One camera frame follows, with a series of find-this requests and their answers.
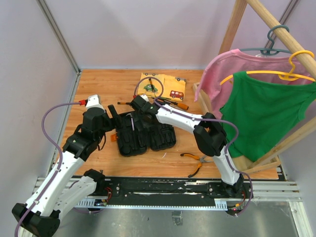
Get black plastic tool case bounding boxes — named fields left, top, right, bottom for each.
left=111, top=111, right=177, bottom=157

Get orange needle nose pliers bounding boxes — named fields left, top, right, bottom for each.
left=180, top=153, right=213, bottom=179

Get claw hammer black grip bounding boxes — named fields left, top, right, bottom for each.
left=126, top=113, right=135, bottom=131

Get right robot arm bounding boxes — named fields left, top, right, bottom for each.
left=130, top=95, right=244, bottom=198

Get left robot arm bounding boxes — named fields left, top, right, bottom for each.
left=12, top=103, right=118, bottom=237

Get small black precision screwdriver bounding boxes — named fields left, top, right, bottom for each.
left=117, top=102, right=131, bottom=105

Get small screwdriver on cloth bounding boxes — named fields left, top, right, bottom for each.
left=149, top=78, right=156, bottom=97

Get yellow car print cloth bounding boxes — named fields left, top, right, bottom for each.
left=135, top=73, right=187, bottom=102

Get pink t-shirt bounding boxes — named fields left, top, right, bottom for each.
left=194, top=48, right=316, bottom=120

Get green tank top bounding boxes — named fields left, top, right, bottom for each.
left=220, top=72, right=316, bottom=162

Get teal clothes hanger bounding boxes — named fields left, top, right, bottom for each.
left=240, top=25, right=291, bottom=56

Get wooden clothes rack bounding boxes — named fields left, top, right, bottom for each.
left=199, top=0, right=316, bottom=180

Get yellow clothes hanger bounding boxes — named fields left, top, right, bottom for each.
left=214, top=49, right=313, bottom=85

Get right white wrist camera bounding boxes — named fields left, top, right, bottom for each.
left=133, top=94, right=149, bottom=102

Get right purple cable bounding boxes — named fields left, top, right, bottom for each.
left=133, top=77, right=254, bottom=218

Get purple cable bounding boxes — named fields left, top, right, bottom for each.
left=14, top=100, right=86, bottom=237
left=133, top=77, right=254, bottom=218

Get black handled screwdriver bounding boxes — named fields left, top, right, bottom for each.
left=156, top=98, right=177, bottom=105

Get orange handled screwdriver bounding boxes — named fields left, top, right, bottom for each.
left=166, top=101, right=189, bottom=111

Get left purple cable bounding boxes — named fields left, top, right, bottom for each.
left=14, top=100, right=86, bottom=237

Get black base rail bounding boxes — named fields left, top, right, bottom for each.
left=32, top=175, right=303, bottom=212

